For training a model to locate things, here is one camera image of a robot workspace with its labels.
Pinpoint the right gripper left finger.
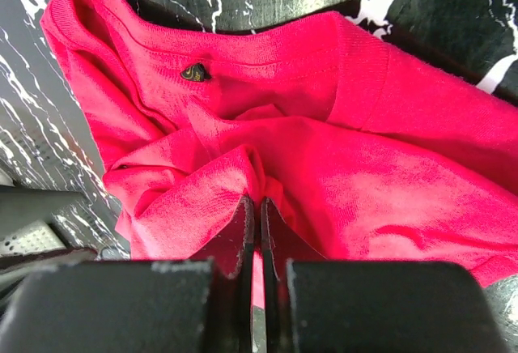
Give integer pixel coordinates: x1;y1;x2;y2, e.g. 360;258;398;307
1;197;254;352

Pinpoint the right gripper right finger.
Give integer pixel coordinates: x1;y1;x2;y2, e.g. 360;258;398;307
261;198;508;352

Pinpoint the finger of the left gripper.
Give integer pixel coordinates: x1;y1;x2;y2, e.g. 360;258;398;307
1;185;84;236
1;248;97;300

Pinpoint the crimson red t shirt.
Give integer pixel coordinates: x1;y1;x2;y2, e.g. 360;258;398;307
39;0;518;309

